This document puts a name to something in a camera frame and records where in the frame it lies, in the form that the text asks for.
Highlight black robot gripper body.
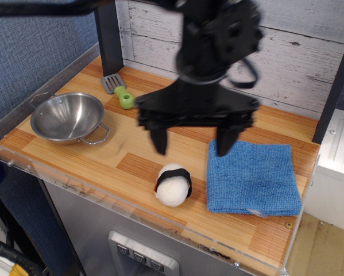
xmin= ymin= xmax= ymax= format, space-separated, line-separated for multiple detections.
xmin=135 ymin=79 xmax=260 ymax=131

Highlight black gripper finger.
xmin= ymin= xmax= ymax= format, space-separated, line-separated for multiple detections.
xmin=150 ymin=129 xmax=168 ymax=155
xmin=216 ymin=125 xmax=247 ymax=157

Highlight white sushi with black band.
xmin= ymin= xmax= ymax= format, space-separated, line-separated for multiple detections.
xmin=154 ymin=163 xmax=192 ymax=207

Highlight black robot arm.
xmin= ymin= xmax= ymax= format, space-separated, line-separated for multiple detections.
xmin=136 ymin=1 xmax=262 ymax=156

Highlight blue folded cloth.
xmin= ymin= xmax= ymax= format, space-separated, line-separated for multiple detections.
xmin=207 ymin=140 xmax=302 ymax=216

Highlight stainless steel toy cabinet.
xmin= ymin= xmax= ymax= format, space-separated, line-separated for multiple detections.
xmin=44 ymin=182 xmax=248 ymax=275

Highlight silver dispenser button panel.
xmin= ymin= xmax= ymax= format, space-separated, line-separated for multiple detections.
xmin=108 ymin=231 xmax=180 ymax=275

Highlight white ribbed side appliance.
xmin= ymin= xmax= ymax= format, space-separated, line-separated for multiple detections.
xmin=304 ymin=109 xmax=344 ymax=229

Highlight clear acrylic front guard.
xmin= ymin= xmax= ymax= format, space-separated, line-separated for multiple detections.
xmin=0 ymin=139 xmax=322 ymax=276

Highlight yellow object at corner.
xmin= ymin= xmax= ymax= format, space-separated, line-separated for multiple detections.
xmin=9 ymin=264 xmax=29 ymax=276

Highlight green handled grey spatula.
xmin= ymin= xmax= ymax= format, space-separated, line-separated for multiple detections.
xmin=101 ymin=74 xmax=135 ymax=110

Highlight stainless steel bowl with handles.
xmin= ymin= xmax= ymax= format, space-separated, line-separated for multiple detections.
xmin=29 ymin=92 xmax=110 ymax=145

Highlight dark left vertical post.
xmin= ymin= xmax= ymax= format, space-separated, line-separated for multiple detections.
xmin=94 ymin=2 xmax=123 ymax=76

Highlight dark vertical post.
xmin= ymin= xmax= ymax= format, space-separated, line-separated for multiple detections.
xmin=94 ymin=2 xmax=123 ymax=76
xmin=312 ymin=54 xmax=344 ymax=144

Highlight dark right vertical post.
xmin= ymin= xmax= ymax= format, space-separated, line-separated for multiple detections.
xmin=312 ymin=54 xmax=344 ymax=144

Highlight black braided cable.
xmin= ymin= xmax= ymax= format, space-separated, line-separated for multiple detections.
xmin=0 ymin=0 xmax=118 ymax=18

